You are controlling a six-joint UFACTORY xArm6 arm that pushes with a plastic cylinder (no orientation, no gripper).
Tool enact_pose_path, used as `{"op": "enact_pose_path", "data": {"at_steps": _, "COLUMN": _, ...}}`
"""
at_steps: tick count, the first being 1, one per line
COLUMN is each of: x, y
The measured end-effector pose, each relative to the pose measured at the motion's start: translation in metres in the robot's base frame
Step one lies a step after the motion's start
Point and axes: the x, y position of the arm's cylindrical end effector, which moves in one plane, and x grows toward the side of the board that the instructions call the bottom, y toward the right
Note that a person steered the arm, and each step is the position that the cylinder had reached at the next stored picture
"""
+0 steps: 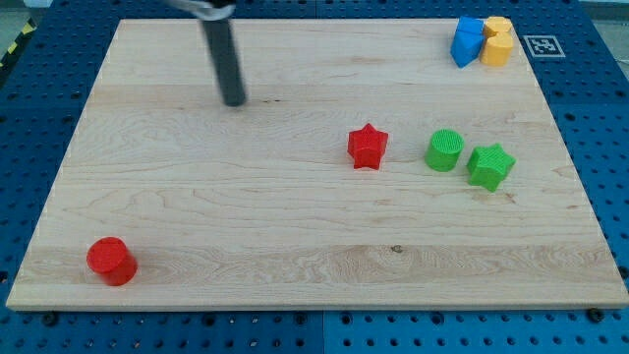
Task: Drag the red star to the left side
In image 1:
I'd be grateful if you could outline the wooden board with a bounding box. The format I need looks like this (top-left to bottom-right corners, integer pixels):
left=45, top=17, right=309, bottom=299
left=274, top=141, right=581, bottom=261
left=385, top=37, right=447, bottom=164
left=7, top=19, right=628, bottom=312

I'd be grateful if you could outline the blue cube block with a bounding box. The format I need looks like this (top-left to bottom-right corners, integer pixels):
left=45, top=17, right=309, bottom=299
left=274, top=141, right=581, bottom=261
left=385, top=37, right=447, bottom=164
left=456, top=16, right=485, bottom=35

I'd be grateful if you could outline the green cylinder block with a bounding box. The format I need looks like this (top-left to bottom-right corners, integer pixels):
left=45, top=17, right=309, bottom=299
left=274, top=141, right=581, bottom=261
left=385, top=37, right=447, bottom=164
left=425, top=129, right=465, bottom=172

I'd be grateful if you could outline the yellow heart block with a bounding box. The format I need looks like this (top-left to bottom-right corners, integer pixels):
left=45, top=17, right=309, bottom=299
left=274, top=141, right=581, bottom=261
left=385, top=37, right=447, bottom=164
left=480, top=32, right=514, bottom=67

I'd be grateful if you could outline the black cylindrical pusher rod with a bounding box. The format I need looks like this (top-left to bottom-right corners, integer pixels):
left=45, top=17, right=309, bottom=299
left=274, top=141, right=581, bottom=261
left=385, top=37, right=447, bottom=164
left=202, top=4, right=247, bottom=107

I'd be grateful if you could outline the red star block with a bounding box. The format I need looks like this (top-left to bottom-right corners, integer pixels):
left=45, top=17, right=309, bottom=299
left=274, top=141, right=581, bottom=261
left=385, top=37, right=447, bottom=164
left=347, top=123, right=388, bottom=170

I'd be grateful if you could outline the red cylinder block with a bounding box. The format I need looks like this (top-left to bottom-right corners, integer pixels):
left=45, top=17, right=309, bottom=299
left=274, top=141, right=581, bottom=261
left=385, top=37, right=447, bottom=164
left=86, top=236, right=138, bottom=286

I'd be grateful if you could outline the yellow hexagon block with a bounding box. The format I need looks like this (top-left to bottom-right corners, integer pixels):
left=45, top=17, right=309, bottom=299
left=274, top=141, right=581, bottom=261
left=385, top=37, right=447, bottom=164
left=483, top=16, right=512, bottom=37

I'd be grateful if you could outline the blue triangular block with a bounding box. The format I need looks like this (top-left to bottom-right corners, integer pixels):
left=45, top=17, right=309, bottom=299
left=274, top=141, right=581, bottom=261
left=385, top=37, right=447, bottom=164
left=450, top=32, right=485, bottom=68

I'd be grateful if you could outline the yellow black hazard tape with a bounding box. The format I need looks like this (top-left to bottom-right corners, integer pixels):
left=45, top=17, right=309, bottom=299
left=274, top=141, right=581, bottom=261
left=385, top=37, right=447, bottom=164
left=1, top=18, right=37, bottom=71

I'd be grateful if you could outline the white fiducial marker tag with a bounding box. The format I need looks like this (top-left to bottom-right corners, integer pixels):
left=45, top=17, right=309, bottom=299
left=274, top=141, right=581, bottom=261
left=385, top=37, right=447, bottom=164
left=523, top=34, right=565, bottom=58

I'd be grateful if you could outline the green star block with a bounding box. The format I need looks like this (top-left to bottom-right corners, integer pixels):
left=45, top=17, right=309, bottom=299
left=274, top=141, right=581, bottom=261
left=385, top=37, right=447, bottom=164
left=466, top=144, right=516, bottom=192

